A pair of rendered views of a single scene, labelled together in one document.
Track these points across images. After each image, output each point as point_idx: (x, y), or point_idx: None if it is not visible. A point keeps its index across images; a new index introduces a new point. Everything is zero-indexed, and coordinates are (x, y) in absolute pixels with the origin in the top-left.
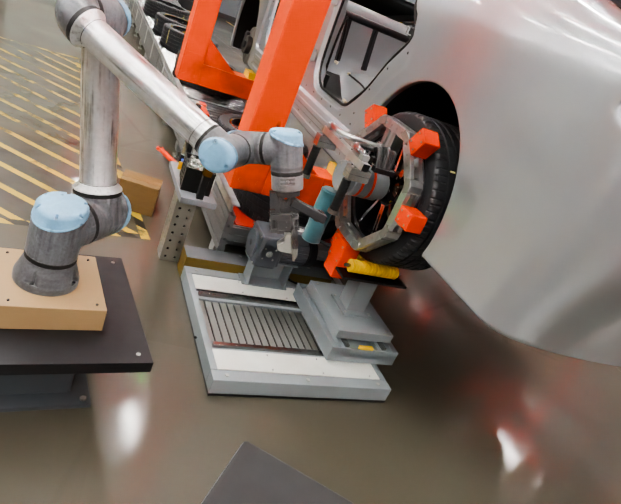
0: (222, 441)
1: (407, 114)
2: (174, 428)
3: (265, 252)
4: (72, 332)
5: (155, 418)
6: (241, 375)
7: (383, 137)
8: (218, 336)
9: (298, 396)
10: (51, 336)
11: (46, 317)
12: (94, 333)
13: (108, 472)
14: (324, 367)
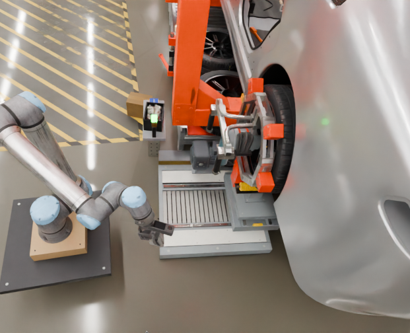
0: (162, 291)
1: (273, 92)
2: (138, 284)
3: (198, 164)
4: (72, 257)
5: (129, 278)
6: (177, 250)
7: (253, 112)
8: (170, 219)
9: (212, 256)
10: (61, 261)
11: (55, 254)
12: (82, 256)
13: (102, 314)
14: (230, 236)
